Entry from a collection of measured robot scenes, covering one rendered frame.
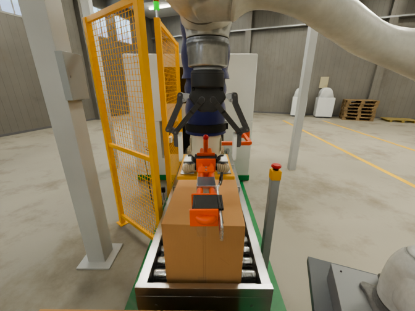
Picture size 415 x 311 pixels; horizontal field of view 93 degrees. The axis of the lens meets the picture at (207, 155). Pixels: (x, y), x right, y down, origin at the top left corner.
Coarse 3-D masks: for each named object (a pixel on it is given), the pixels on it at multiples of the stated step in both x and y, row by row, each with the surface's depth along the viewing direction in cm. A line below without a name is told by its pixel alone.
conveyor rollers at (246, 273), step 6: (246, 240) 139; (162, 246) 132; (246, 246) 133; (162, 252) 131; (246, 252) 130; (162, 258) 124; (246, 258) 124; (162, 264) 122; (246, 264) 122; (252, 264) 122; (156, 270) 115; (162, 270) 115; (246, 270) 115; (252, 270) 115; (156, 276) 114; (162, 276) 114; (246, 276) 113; (252, 276) 113
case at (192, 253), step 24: (192, 192) 121; (168, 216) 99; (240, 216) 99; (168, 240) 97; (192, 240) 96; (216, 240) 96; (240, 240) 95; (168, 264) 103; (192, 264) 102; (216, 264) 101; (240, 264) 101
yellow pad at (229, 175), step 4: (220, 156) 119; (224, 156) 125; (228, 160) 119; (228, 164) 114; (216, 172) 103; (220, 172) 102; (228, 172) 102; (232, 172) 103; (216, 176) 99; (224, 176) 99; (228, 176) 99; (232, 176) 99
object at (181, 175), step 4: (184, 156) 126; (188, 156) 119; (188, 164) 106; (180, 168) 108; (180, 172) 103; (184, 172) 102; (192, 172) 102; (196, 172) 103; (180, 176) 99; (184, 176) 99; (188, 176) 99; (192, 176) 99; (196, 176) 99
